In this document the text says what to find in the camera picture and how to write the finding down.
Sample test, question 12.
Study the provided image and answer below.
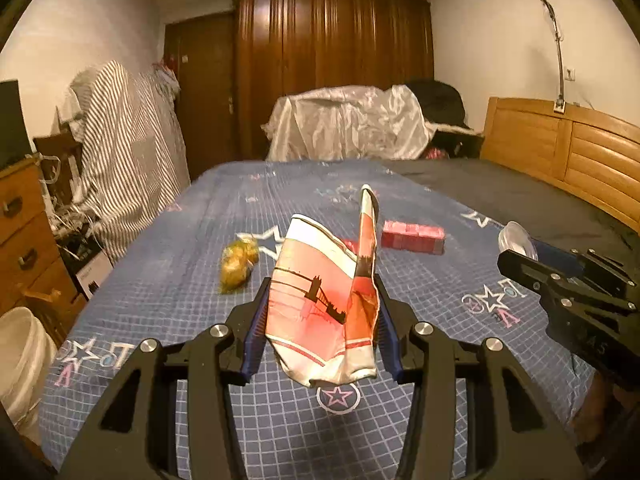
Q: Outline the dark grey bed sheet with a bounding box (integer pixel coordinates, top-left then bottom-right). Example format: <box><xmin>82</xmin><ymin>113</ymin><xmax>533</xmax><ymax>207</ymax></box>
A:
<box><xmin>385</xmin><ymin>157</ymin><xmax>640</xmax><ymax>281</ymax></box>

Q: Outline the wooden bed headboard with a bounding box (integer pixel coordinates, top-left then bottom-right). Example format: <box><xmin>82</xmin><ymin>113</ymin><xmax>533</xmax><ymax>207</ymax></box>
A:
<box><xmin>481</xmin><ymin>96</ymin><xmax>640</xmax><ymax>233</ymax></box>

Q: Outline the red white paper bag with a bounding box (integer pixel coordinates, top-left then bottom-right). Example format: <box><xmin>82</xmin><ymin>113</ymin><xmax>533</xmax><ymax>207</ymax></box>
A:
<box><xmin>264</xmin><ymin>184</ymin><xmax>380</xmax><ymax>388</ymax></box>

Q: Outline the red rectangular box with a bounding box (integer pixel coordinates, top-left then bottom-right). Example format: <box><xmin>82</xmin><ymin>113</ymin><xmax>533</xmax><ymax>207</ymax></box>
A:
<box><xmin>381</xmin><ymin>220</ymin><xmax>446</xmax><ymax>256</ymax></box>

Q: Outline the black cloth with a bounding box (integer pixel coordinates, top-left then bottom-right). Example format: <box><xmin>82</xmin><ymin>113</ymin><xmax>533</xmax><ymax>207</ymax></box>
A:
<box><xmin>405</xmin><ymin>79</ymin><xmax>483</xmax><ymax>136</ymax></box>

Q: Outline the wooden dresser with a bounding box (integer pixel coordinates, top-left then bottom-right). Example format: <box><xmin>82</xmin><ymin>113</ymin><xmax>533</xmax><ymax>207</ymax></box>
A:
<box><xmin>0</xmin><ymin>157</ymin><xmax>81</xmax><ymax>321</ymax></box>

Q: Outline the white printed cardboard box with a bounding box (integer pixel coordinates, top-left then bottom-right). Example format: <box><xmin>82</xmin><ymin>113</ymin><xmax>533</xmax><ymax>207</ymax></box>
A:
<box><xmin>75</xmin><ymin>249</ymin><xmax>114</xmax><ymax>302</ymax></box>

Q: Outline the brown wooden wardrobe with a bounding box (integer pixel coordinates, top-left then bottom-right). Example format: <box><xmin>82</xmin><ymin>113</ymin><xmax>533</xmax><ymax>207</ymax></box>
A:
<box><xmin>235</xmin><ymin>0</ymin><xmax>435</xmax><ymax>162</ymax></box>

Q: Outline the black monitor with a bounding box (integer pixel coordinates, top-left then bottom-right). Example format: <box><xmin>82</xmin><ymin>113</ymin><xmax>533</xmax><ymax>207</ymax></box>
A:
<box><xmin>0</xmin><ymin>79</ymin><xmax>32</xmax><ymax>168</ymax></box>

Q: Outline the brown wooden door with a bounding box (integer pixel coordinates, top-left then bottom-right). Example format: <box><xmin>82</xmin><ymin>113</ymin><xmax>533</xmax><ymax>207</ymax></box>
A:
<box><xmin>164</xmin><ymin>12</ymin><xmax>240</xmax><ymax>181</ymax></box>

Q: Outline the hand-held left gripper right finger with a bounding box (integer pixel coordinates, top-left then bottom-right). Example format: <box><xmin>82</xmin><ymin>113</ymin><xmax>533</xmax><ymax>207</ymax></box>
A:
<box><xmin>372</xmin><ymin>272</ymin><xmax>588</xmax><ymax>480</ymax></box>

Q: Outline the blue checked star blanket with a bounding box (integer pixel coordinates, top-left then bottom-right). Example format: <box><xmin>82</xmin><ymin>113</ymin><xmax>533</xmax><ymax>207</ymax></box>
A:
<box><xmin>39</xmin><ymin>159</ymin><xmax>601</xmax><ymax>480</ymax></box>

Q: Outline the tangle of white cables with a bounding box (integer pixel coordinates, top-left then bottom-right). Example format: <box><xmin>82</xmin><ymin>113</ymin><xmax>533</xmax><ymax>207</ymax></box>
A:
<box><xmin>37</xmin><ymin>152</ymin><xmax>108</xmax><ymax>241</ymax></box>

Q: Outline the golden foil wrapper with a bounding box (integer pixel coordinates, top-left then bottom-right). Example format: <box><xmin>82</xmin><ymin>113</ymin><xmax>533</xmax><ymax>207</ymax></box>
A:
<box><xmin>219</xmin><ymin>239</ymin><xmax>262</xmax><ymax>296</ymax></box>

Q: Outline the white satin cloth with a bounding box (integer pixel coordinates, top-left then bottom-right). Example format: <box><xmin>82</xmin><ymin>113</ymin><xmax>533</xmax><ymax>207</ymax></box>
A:
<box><xmin>261</xmin><ymin>84</ymin><xmax>437</xmax><ymax>162</ymax></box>

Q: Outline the clear plastic cup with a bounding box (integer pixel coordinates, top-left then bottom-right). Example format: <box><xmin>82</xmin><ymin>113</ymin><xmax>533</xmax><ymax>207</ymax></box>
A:
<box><xmin>498</xmin><ymin>221</ymin><xmax>540</xmax><ymax>262</ymax></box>

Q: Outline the white plastic bucket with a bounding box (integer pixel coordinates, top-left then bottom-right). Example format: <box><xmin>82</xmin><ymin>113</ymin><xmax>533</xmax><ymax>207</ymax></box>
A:
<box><xmin>0</xmin><ymin>306</ymin><xmax>58</xmax><ymax>433</ymax></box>

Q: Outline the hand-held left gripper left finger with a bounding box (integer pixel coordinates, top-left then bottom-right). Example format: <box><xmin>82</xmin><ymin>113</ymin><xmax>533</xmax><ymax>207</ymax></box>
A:
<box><xmin>57</xmin><ymin>275</ymin><xmax>273</xmax><ymax>480</ymax></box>

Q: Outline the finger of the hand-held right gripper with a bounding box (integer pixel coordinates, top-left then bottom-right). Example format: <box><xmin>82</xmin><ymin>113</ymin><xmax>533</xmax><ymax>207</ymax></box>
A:
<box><xmin>496</xmin><ymin>249</ymin><xmax>632</xmax><ymax>319</ymax></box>
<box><xmin>531</xmin><ymin>240</ymin><xmax>640</xmax><ymax>301</ymax></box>

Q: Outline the grey striped cloth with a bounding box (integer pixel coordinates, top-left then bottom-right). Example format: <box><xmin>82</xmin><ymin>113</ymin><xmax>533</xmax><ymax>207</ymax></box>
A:
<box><xmin>57</xmin><ymin>60</ymin><xmax>191</xmax><ymax>266</ymax></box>

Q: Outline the light hanging garment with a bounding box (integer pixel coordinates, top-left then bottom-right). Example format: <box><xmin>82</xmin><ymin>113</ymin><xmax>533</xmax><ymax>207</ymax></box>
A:
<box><xmin>151</xmin><ymin>57</ymin><xmax>182</xmax><ymax>98</ymax></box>

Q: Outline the dark wooden chair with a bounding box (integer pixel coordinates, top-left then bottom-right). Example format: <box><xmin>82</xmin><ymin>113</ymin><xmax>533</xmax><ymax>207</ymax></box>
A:
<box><xmin>32</xmin><ymin>132</ymin><xmax>83</xmax><ymax>201</ymax></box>

